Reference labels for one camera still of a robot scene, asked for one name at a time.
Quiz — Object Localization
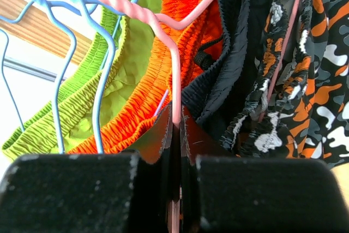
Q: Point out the blue hanger of orange shorts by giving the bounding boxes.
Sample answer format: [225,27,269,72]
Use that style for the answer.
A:
[33,0,77,154]

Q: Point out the blue hanger of black shorts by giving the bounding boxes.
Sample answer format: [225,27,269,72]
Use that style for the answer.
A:
[35,0,156,154]

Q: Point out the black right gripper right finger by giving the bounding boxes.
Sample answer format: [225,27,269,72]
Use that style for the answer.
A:
[180,108,348,232]

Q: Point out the pink hanger of camouflage shorts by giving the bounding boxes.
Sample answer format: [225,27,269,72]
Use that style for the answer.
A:
[93,0,300,232]

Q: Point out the wooden clothes rack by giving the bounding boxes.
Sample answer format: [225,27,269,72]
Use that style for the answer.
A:
[0,0,93,59]

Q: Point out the lime green shorts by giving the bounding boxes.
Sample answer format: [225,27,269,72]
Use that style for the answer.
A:
[1,0,166,162]

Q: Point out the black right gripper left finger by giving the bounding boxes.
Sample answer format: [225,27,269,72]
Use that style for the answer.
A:
[1,106,172,232]

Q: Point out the black shorts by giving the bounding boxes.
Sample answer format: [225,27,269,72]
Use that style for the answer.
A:
[182,0,271,141]

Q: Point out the blue hanger of green shorts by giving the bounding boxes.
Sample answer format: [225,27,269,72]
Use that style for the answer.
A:
[0,17,71,133]

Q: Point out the orange grey camouflage shorts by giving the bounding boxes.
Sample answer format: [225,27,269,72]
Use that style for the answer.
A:
[220,0,348,168]

